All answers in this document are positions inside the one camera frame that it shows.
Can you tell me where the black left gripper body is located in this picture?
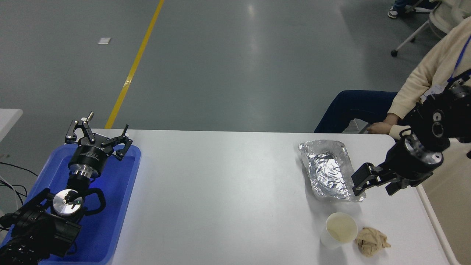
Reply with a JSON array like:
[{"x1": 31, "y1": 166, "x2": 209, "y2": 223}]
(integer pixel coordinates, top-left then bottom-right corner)
[{"x1": 68, "y1": 141, "x2": 111, "y2": 174}]

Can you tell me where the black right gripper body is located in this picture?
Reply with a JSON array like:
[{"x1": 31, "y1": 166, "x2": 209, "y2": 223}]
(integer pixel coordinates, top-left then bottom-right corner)
[{"x1": 383, "y1": 140, "x2": 433, "y2": 181}]

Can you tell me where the white paper cup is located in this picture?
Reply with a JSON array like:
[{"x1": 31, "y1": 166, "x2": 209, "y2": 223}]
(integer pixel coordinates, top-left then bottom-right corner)
[{"x1": 320, "y1": 212, "x2": 358, "y2": 250}]

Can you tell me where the crumpled foil tray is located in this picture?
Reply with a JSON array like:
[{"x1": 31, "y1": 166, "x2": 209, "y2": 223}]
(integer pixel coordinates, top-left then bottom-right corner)
[{"x1": 298, "y1": 139, "x2": 365, "y2": 203}]

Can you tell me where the blue plastic tray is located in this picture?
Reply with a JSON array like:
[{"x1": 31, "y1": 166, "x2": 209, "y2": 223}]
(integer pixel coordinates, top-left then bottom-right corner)
[{"x1": 0, "y1": 144, "x2": 142, "y2": 265}]

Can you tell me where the large pale bin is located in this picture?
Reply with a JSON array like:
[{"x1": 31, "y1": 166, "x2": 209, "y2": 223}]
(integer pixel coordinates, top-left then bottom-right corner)
[{"x1": 416, "y1": 140, "x2": 471, "y2": 265}]

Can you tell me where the crumpled tan paper ball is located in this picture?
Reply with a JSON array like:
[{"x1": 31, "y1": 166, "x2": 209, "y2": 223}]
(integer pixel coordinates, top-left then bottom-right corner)
[{"x1": 355, "y1": 227, "x2": 391, "y2": 257}]

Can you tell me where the white name badge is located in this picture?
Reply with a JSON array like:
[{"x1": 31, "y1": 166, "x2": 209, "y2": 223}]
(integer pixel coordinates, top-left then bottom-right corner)
[{"x1": 421, "y1": 85, "x2": 446, "y2": 102}]

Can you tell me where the white side table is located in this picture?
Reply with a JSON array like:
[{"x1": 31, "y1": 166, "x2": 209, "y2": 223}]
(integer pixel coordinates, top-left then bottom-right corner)
[{"x1": 0, "y1": 109, "x2": 23, "y2": 142}]

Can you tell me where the person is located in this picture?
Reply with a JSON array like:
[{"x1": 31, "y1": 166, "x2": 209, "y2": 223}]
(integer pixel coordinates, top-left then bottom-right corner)
[
  {"x1": 387, "y1": 0, "x2": 440, "y2": 19},
  {"x1": 315, "y1": 17, "x2": 471, "y2": 139}
]

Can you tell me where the wheeled metal chair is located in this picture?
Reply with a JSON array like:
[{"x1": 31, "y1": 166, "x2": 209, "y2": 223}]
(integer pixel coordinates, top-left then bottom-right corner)
[{"x1": 391, "y1": 0, "x2": 471, "y2": 57}]

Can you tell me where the black cable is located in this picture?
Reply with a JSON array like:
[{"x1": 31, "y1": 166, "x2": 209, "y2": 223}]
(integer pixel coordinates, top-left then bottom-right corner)
[
  {"x1": 0, "y1": 180, "x2": 28, "y2": 206},
  {"x1": 0, "y1": 162, "x2": 39, "y2": 178}
]

